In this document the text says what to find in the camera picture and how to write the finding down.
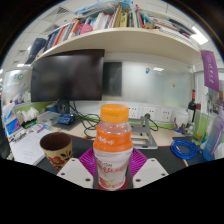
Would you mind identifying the grey metal laptop stand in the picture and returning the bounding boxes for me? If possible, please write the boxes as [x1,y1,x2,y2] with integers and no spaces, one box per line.
[128,113,159,150]

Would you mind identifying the beige floral paper cup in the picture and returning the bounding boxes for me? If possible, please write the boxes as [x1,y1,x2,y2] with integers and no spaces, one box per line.
[39,131,74,172]

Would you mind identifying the blue tissue box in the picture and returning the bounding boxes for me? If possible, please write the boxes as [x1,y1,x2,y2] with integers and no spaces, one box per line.
[1,102,22,136]

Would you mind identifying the white jar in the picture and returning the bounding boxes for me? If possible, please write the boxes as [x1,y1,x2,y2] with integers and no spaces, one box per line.
[173,108,189,128]

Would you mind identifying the white wall socket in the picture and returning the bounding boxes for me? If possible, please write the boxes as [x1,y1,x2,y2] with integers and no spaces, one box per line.
[128,105,139,119]
[159,107,173,123]
[142,106,157,120]

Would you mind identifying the ceiling lights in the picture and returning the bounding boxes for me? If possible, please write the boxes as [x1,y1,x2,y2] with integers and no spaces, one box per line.
[0,24,210,78]

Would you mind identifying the dark rectangular board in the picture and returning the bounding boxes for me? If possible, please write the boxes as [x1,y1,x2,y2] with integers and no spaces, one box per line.
[102,61,123,98]

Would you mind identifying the group photo poster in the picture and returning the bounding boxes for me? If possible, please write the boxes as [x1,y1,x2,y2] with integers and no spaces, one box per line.
[206,88,224,116]

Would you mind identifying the dark wine bottle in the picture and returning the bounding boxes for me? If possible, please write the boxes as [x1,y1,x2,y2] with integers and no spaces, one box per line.
[187,88,198,134]

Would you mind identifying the purple hanging banner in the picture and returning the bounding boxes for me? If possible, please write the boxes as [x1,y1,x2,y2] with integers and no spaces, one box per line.
[200,49,220,93]

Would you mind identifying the black desk mat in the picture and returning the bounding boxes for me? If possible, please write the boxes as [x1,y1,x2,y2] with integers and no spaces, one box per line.
[36,134,208,176]

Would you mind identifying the white written paper pad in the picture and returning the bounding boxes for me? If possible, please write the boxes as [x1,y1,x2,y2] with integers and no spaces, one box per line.
[9,129,53,167]

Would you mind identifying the orange-capped drink bottle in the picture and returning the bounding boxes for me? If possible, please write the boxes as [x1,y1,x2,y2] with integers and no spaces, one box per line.
[92,103,134,191]

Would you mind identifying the black computer monitor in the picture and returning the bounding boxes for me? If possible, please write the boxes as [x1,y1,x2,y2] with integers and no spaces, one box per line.
[30,49,106,115]

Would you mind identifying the clear plastic container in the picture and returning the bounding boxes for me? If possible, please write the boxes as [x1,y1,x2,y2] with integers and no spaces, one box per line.
[36,110,61,126]

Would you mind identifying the purple water bottle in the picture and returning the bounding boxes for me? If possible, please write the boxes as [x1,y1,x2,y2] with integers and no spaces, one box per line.
[202,106,224,162]

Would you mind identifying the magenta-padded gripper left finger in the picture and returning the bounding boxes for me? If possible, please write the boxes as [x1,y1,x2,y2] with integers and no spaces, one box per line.
[57,148,98,190]

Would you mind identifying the white tissue pack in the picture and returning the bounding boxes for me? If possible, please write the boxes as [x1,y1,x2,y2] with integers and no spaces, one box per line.
[15,107,39,126]

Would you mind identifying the small blue box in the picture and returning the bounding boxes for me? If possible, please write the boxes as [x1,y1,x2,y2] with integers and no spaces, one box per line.
[57,113,77,126]

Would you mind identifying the coiled blue cable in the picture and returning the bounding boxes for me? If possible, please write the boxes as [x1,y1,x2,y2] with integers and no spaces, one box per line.
[170,139,201,161]

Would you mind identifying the black cables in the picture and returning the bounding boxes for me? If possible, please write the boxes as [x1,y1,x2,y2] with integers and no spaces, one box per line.
[68,101,102,140]

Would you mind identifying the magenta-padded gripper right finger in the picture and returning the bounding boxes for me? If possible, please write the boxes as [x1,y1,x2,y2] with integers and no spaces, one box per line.
[128,148,169,189]

